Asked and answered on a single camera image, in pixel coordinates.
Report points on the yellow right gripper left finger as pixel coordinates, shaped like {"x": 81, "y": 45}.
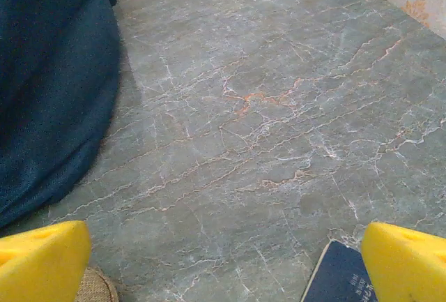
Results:
{"x": 42, "y": 263}

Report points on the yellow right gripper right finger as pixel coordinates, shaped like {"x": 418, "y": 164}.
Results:
{"x": 407, "y": 267}

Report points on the tan woven pencil case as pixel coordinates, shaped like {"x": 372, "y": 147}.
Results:
{"x": 94, "y": 288}

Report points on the dark navy book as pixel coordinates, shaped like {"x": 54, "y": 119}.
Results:
{"x": 334, "y": 274}

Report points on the navy blue backpack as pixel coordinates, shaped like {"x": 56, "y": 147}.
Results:
{"x": 52, "y": 72}

